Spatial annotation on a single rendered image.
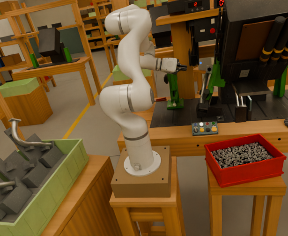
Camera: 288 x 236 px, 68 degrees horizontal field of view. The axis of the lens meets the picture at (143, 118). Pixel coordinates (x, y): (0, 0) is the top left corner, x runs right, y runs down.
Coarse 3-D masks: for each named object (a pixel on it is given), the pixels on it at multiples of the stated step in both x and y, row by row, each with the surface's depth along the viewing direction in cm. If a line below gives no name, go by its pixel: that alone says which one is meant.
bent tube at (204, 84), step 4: (208, 68) 141; (212, 68) 139; (208, 72) 139; (204, 76) 148; (208, 76) 147; (204, 80) 149; (204, 84) 150; (204, 88) 149; (200, 96) 149; (200, 100) 147; (204, 100) 147
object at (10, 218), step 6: (60, 162) 138; (48, 168) 135; (54, 168) 134; (48, 174) 130; (42, 186) 121; (36, 192) 117; (30, 198) 114; (24, 204) 111; (6, 216) 106; (12, 216) 105; (18, 216) 105; (12, 222) 102
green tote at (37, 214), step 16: (64, 144) 142; (80, 144) 136; (64, 160) 120; (80, 160) 135; (0, 176) 125; (64, 176) 119; (48, 192) 106; (64, 192) 118; (32, 208) 96; (48, 208) 106; (0, 224) 88; (16, 224) 87; (32, 224) 96
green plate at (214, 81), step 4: (216, 60) 131; (216, 64) 129; (216, 68) 129; (212, 72) 139; (216, 72) 130; (212, 76) 137; (216, 76) 133; (220, 76) 133; (212, 80) 135; (216, 80) 134; (220, 80) 134; (208, 84) 145; (212, 84) 134; (216, 84) 135; (220, 84) 135; (224, 84) 135; (208, 88) 143
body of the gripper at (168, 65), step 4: (164, 60) 142; (168, 60) 142; (172, 60) 142; (176, 60) 142; (164, 64) 141; (168, 64) 141; (172, 64) 141; (176, 64) 141; (160, 68) 142; (164, 68) 141; (168, 68) 140; (172, 68) 140; (164, 72) 144; (168, 72) 142; (172, 72) 141
